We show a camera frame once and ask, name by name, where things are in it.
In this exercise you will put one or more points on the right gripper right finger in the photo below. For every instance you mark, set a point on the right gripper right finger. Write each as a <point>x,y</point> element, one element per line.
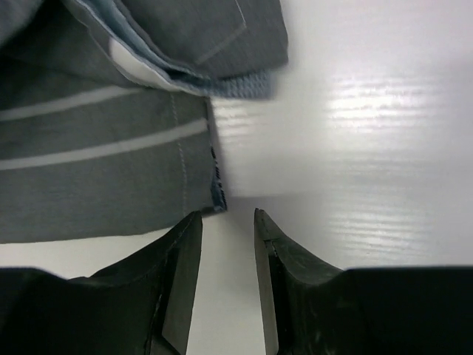
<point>311,307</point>

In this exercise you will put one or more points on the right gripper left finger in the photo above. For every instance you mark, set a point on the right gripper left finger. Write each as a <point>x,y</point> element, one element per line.
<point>141,304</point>

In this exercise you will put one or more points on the grey striped cloth napkin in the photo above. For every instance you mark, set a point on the grey striped cloth napkin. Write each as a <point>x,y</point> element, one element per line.
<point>106,113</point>

